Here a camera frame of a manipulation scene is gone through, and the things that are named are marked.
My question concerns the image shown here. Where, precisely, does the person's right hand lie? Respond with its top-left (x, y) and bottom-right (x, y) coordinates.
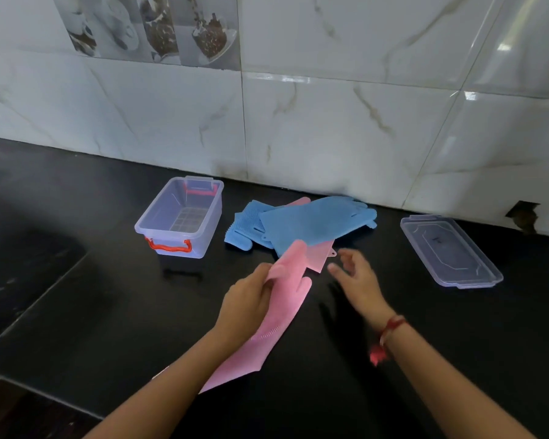
top-left (327, 248), bottom-right (397, 332)

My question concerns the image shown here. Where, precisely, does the person's right forearm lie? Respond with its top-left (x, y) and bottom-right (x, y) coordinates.
top-left (384, 322), bottom-right (539, 439)

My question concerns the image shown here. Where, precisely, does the dessert picture wall tile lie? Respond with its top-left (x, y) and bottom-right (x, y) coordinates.
top-left (50, 0), bottom-right (242, 71)

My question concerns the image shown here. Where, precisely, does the pink rubber glove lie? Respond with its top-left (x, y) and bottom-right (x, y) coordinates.
top-left (199, 240), bottom-right (314, 394)
top-left (281, 196), bottom-right (339, 274)

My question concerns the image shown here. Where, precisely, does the person's left forearm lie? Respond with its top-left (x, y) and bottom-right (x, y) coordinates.
top-left (84, 326), bottom-right (241, 439)

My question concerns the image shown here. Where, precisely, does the person's left hand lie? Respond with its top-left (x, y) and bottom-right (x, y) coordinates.
top-left (212, 262), bottom-right (275, 348)

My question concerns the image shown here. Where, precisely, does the blue rubber glove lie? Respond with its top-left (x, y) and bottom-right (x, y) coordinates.
top-left (224, 199), bottom-right (278, 252)
top-left (258, 195), bottom-right (378, 257)

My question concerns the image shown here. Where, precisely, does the transparent plastic box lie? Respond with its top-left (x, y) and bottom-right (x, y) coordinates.
top-left (134, 176), bottom-right (225, 260)

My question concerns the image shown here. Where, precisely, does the black sink basin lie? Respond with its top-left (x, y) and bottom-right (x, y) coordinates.
top-left (0, 177), bottom-right (90, 352)

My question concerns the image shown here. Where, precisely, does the transparent plastic lid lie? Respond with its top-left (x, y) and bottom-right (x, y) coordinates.
top-left (400, 213), bottom-right (504, 290)

